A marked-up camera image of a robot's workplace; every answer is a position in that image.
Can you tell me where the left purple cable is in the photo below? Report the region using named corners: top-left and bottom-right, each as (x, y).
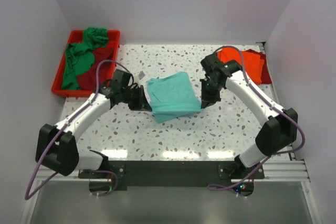
top-left (24, 60), bottom-right (132, 200)

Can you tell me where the orange folded t shirt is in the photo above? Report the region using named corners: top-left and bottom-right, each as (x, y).
top-left (217, 48), bottom-right (266, 84)

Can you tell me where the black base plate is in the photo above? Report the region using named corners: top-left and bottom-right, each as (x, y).
top-left (78, 161), bottom-right (265, 195)

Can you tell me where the green t shirt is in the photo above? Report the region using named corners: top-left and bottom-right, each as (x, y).
top-left (61, 27), bottom-right (109, 90)

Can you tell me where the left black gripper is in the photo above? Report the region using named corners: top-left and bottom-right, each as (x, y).
top-left (121, 85), bottom-right (152, 112)

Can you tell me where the aluminium rail frame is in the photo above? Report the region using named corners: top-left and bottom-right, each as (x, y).
top-left (19, 41), bottom-right (322, 224)

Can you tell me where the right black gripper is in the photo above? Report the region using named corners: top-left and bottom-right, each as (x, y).
top-left (199, 78), bottom-right (223, 109)

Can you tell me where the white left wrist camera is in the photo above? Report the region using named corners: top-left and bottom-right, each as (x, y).
top-left (135, 71), bottom-right (145, 80)

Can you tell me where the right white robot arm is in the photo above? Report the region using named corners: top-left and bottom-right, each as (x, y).
top-left (201, 53), bottom-right (298, 178)

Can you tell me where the teal t shirt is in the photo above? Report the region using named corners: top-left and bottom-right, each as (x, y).
top-left (146, 72), bottom-right (202, 123)

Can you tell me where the dark red t shirt in bin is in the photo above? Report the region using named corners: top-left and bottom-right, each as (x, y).
top-left (77, 46), bottom-right (115, 91)

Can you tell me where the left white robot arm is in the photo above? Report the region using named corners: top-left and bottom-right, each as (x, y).
top-left (35, 70), bottom-right (152, 178)

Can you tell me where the dark red folded t shirt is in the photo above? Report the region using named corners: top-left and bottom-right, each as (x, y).
top-left (246, 49), bottom-right (272, 84)

